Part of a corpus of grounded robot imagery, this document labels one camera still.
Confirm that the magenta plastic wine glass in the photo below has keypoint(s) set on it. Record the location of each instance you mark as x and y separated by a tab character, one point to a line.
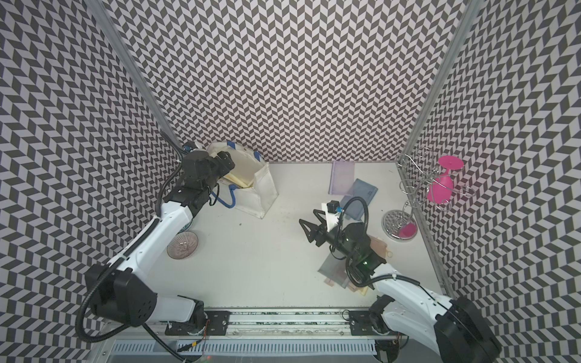
442	187

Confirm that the white canvas bag blue handles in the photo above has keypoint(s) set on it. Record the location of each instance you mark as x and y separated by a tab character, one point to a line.
256	200

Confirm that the dark blue flat pouch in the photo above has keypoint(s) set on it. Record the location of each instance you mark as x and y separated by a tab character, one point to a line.
360	189

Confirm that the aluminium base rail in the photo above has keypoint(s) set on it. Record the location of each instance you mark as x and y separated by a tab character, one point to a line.
290	324

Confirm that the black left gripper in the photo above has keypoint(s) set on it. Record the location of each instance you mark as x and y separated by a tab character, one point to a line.
222	158

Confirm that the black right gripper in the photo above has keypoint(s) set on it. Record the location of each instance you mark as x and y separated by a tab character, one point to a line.
315	231

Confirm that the pink glass dish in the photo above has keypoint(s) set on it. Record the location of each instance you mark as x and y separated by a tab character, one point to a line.
183	245

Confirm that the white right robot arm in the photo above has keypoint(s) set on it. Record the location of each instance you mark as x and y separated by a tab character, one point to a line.
411	295

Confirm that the grey mesh pouch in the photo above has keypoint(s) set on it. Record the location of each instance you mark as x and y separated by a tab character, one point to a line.
334	270

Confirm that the silver wire glass rack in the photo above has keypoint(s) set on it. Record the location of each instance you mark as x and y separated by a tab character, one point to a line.
416	189

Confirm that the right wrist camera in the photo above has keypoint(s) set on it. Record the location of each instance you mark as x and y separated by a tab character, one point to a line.
332	211

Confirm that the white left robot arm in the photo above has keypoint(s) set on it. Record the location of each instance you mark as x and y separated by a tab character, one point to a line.
119	290

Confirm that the lilac mesh pouch rear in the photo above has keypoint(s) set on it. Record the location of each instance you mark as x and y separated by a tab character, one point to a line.
342	177

